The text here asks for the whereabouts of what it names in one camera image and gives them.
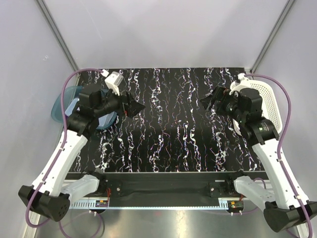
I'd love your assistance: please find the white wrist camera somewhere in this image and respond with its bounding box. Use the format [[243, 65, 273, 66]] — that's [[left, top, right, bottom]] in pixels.
[[101, 69, 123, 96], [229, 73, 250, 95]]

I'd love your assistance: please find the white plastic basket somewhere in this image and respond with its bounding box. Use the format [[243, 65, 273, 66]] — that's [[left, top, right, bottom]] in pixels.
[[229, 78, 283, 137]]

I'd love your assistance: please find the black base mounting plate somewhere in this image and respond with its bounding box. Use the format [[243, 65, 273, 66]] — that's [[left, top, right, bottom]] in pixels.
[[84, 172, 241, 210]]

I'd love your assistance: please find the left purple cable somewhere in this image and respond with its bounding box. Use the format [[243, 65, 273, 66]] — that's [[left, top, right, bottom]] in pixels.
[[24, 68, 109, 238]]

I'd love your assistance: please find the blue-edged white towel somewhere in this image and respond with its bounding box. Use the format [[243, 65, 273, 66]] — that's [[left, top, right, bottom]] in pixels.
[[65, 98, 116, 130]]

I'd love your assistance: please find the connector board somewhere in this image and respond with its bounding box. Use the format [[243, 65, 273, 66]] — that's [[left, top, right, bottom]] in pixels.
[[95, 200, 108, 207], [228, 200, 244, 210]]

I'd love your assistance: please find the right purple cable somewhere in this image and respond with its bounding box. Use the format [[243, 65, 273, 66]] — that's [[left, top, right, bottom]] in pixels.
[[204, 73, 313, 238]]

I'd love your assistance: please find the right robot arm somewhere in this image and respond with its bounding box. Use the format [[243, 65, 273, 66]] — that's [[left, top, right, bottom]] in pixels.
[[200, 86, 317, 232]]

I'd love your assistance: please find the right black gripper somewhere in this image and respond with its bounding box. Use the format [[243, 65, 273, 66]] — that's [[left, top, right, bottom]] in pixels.
[[199, 85, 246, 123]]

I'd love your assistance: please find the purple cable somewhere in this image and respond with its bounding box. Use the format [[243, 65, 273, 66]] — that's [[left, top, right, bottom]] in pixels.
[[24, 68, 109, 238], [204, 73, 313, 238]]

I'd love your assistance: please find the aluminium rail frame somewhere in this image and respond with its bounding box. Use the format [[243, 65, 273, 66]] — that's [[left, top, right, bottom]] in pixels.
[[23, 180, 313, 238]]

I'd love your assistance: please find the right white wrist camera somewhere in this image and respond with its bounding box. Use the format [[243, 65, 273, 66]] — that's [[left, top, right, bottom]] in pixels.
[[229, 73, 250, 95]]

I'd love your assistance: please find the left aluminium corner post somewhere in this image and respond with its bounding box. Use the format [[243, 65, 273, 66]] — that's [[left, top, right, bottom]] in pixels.
[[35, 0, 79, 71]]

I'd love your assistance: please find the teal translucent tray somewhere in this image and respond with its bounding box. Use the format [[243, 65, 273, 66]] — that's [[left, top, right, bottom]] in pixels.
[[51, 85, 118, 131]]

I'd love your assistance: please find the right aluminium corner post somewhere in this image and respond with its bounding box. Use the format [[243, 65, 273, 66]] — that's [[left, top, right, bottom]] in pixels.
[[249, 0, 296, 73]]

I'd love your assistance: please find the right connector board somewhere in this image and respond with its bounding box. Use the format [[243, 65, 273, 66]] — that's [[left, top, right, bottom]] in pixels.
[[228, 200, 244, 210]]

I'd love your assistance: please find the left connector board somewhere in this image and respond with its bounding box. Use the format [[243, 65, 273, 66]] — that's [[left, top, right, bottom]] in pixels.
[[95, 200, 108, 207]]

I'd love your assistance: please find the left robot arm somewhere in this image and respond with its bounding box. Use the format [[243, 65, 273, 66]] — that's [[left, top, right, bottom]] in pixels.
[[18, 84, 145, 223]]

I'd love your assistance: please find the aluminium corner post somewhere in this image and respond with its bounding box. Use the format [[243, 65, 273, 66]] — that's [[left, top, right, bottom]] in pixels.
[[249, 0, 296, 73], [35, 0, 79, 71]]

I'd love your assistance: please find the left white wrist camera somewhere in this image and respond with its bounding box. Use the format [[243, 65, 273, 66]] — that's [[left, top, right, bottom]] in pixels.
[[101, 69, 123, 96]]

